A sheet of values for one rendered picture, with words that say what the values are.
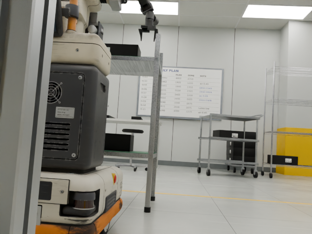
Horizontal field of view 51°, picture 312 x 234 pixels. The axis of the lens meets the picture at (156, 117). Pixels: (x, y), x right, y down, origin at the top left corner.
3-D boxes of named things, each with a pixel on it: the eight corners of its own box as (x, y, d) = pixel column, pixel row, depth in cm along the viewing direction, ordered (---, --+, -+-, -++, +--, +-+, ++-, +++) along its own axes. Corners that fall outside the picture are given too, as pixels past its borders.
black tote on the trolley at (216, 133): (219, 139, 500) (219, 129, 501) (212, 139, 530) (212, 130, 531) (243, 140, 507) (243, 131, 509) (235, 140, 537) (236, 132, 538)
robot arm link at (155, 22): (139, 7, 228) (150, 1, 225) (146, 14, 239) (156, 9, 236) (144, 21, 225) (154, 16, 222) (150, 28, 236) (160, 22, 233)
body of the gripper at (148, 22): (141, 31, 228) (142, 21, 229) (156, 32, 227) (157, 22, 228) (140, 27, 222) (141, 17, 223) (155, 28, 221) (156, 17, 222)
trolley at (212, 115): (196, 172, 533) (199, 112, 541) (247, 175, 549) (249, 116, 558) (207, 176, 480) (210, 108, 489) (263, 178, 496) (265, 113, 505)
